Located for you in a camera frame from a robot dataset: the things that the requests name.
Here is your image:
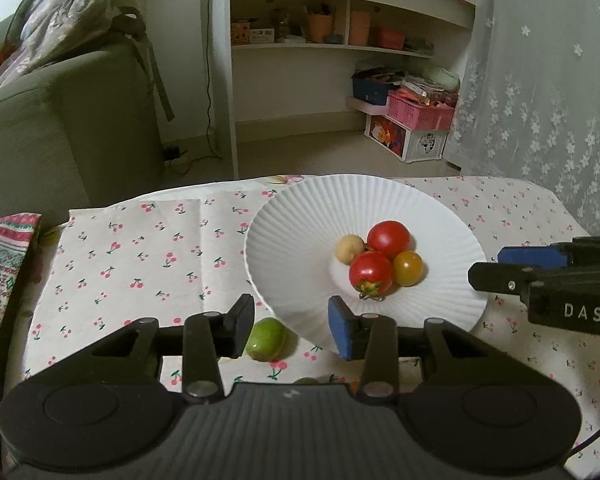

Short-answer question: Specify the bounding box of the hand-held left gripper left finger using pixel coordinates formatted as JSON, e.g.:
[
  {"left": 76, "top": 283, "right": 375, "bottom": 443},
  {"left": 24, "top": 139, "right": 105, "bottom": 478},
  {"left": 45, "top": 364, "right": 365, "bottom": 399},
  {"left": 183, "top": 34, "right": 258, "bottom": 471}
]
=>
[{"left": 80, "top": 294, "right": 256, "bottom": 401}]

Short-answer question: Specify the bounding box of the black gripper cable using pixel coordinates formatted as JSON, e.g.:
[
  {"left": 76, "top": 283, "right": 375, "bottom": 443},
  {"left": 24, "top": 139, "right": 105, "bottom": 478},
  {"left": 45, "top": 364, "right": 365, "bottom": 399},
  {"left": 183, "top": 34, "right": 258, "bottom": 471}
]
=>
[{"left": 570, "top": 402, "right": 600, "bottom": 458}]

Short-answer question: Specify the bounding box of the cherry print tablecloth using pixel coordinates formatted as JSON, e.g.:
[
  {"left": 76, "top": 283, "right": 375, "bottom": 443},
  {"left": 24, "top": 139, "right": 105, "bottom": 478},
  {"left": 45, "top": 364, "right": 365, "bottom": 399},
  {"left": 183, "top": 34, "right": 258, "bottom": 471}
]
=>
[{"left": 5, "top": 174, "right": 600, "bottom": 480}]

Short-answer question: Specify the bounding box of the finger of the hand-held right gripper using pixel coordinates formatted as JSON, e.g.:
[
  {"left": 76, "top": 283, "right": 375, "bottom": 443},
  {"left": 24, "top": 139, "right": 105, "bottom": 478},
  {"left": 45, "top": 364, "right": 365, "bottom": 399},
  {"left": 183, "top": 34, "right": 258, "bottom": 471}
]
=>
[
  {"left": 497, "top": 242, "right": 576, "bottom": 268},
  {"left": 468, "top": 261, "right": 533, "bottom": 295}
]

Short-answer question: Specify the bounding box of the patterned striped cushion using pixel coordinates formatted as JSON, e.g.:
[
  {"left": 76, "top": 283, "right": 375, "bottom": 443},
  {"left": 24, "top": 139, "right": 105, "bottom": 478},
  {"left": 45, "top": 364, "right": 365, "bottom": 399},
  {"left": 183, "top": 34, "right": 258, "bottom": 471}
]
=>
[{"left": 0, "top": 212, "right": 43, "bottom": 461}]

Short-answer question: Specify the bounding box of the pale green bundle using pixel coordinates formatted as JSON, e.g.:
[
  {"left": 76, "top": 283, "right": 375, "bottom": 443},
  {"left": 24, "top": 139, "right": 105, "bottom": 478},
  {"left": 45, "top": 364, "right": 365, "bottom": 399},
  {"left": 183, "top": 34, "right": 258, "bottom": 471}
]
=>
[{"left": 422, "top": 62, "right": 461, "bottom": 92}]

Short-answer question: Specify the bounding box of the white bookshelf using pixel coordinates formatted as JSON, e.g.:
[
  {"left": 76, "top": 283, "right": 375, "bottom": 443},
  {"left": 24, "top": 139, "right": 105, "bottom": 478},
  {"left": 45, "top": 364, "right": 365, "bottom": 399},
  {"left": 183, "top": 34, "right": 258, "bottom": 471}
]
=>
[{"left": 200, "top": 0, "right": 478, "bottom": 179}]

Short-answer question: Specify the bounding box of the pink plastic basket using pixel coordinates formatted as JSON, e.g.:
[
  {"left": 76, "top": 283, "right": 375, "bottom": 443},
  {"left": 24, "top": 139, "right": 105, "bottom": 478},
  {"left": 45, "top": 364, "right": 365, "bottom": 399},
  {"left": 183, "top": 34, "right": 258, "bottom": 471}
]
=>
[{"left": 387, "top": 90, "right": 456, "bottom": 131}]

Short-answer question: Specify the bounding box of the grey sofa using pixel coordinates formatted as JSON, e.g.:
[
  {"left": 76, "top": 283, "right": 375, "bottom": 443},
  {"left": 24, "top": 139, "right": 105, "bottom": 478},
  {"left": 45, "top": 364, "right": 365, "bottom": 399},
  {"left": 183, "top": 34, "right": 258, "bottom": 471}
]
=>
[{"left": 0, "top": 40, "right": 166, "bottom": 221}]

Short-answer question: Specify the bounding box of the red cherry tomato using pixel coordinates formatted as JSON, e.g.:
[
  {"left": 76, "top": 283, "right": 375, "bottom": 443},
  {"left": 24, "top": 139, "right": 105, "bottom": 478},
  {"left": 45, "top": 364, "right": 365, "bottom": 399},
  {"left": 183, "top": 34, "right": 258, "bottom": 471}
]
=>
[
  {"left": 349, "top": 251, "right": 395, "bottom": 297},
  {"left": 366, "top": 220, "right": 412, "bottom": 260}
]

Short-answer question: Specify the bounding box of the yellow cherry tomato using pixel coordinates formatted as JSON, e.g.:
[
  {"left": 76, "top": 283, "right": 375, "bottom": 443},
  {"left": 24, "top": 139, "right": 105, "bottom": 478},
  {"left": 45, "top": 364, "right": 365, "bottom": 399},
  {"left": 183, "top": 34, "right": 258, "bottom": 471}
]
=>
[{"left": 392, "top": 250, "right": 425, "bottom": 287}]

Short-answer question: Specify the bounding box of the grey floral backpack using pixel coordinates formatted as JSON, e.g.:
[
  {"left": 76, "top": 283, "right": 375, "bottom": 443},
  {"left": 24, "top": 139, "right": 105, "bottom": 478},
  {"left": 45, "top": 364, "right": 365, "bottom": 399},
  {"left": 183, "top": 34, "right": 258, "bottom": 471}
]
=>
[{"left": 0, "top": 0, "right": 176, "bottom": 122}]

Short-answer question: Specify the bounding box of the blue storage bin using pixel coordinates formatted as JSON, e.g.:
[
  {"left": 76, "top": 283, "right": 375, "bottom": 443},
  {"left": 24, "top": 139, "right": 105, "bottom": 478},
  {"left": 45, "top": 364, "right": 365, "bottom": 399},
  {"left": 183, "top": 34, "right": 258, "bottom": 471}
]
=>
[{"left": 351, "top": 72, "right": 406, "bottom": 106}]

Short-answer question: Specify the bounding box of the white storage box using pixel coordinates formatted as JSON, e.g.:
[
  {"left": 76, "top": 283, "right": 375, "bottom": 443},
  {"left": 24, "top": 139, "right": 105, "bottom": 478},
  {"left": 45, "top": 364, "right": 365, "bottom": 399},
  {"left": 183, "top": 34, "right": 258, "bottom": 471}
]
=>
[{"left": 365, "top": 114, "right": 451, "bottom": 163}]

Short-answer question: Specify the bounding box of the black power cable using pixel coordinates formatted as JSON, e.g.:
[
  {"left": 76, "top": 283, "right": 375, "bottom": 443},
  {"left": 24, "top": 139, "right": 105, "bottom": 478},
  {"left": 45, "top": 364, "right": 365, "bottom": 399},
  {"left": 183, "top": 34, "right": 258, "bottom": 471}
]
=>
[{"left": 180, "top": 0, "right": 221, "bottom": 166}]

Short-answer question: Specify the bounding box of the white ribbed plate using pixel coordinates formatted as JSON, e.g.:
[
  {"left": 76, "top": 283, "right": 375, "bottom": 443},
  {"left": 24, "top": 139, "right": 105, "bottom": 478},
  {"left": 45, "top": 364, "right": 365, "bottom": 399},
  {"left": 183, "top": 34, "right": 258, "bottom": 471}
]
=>
[{"left": 243, "top": 174, "right": 489, "bottom": 356}]

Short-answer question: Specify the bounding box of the red storage box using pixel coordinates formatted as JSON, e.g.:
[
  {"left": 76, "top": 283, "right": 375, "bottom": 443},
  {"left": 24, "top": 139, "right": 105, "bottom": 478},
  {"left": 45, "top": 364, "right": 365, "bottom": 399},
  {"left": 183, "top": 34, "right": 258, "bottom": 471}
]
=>
[{"left": 375, "top": 27, "right": 406, "bottom": 50}]

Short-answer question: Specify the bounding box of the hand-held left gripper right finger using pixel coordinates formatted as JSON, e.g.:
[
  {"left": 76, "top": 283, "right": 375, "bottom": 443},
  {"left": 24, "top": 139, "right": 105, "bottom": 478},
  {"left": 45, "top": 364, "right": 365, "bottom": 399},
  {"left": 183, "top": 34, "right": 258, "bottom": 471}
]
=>
[{"left": 328, "top": 296, "right": 511, "bottom": 405}]

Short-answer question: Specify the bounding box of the white floral curtain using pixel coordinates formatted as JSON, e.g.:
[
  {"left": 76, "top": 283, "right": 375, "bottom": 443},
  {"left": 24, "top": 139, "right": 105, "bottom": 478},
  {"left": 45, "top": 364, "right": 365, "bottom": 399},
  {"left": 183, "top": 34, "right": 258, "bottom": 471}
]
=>
[{"left": 442, "top": 0, "right": 600, "bottom": 236}]

